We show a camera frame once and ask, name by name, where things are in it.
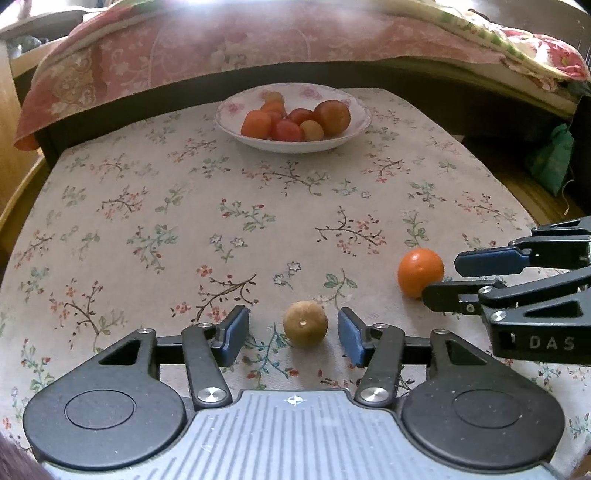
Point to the small orange tangerine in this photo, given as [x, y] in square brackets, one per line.
[274, 107]

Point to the white floral plate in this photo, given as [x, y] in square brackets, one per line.
[231, 113]

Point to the round red tomato with stem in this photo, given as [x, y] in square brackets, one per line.
[300, 115]

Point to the green bag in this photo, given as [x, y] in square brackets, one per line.
[551, 164]

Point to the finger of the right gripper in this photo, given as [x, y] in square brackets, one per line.
[491, 262]
[461, 297]

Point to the oblong red tomato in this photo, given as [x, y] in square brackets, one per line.
[285, 130]

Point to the floral quilt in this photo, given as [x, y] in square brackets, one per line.
[546, 59]

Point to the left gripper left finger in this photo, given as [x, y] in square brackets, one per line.
[133, 399]

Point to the pink floral bed sheet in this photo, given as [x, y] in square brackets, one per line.
[133, 47]

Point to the brown kiwi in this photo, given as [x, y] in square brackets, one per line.
[312, 131]
[305, 324]
[273, 96]

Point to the floral tablecloth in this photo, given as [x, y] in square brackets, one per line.
[169, 222]

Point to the small red cherry tomato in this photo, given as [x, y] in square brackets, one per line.
[275, 116]

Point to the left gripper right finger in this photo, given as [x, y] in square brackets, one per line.
[455, 403]

